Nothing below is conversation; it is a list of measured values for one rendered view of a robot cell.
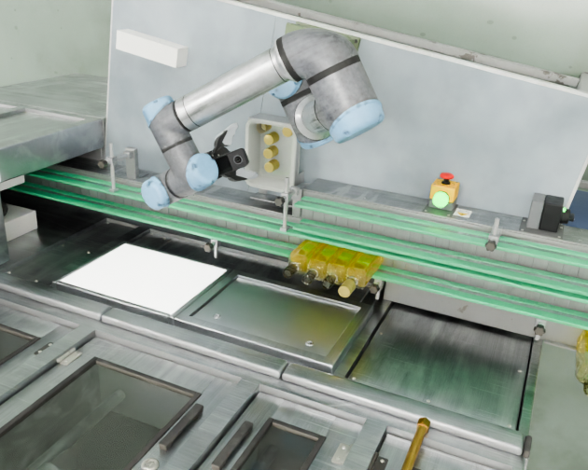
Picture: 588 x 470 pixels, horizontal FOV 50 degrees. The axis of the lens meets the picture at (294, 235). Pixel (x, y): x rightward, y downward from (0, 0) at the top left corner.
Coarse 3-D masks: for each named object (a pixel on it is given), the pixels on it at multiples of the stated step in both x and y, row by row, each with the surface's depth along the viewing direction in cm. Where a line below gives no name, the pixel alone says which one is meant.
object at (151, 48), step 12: (120, 36) 207; (132, 36) 205; (144, 36) 205; (120, 48) 208; (132, 48) 207; (144, 48) 205; (156, 48) 203; (168, 48) 201; (180, 48) 201; (156, 60) 204; (168, 60) 202; (180, 60) 203
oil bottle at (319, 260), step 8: (320, 248) 183; (328, 248) 183; (336, 248) 184; (312, 256) 178; (320, 256) 178; (328, 256) 178; (312, 264) 174; (320, 264) 174; (320, 272) 174; (320, 280) 176
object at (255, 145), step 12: (252, 120) 194; (264, 120) 192; (252, 132) 198; (264, 132) 202; (252, 144) 200; (264, 144) 203; (276, 144) 202; (288, 144) 200; (252, 156) 202; (276, 156) 203; (288, 156) 201; (252, 168) 203; (288, 168) 203; (252, 180) 204; (264, 180) 205; (276, 180) 205
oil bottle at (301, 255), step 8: (304, 240) 187; (296, 248) 181; (304, 248) 181; (312, 248) 181; (288, 256) 178; (296, 256) 176; (304, 256) 176; (288, 264) 177; (304, 264) 176; (296, 272) 177; (304, 272) 178
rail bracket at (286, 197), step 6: (288, 180) 183; (294, 186) 191; (282, 192) 185; (288, 192) 185; (294, 192) 189; (276, 198) 181; (282, 198) 181; (288, 198) 184; (276, 204) 181; (282, 204) 181; (282, 228) 188; (288, 228) 190
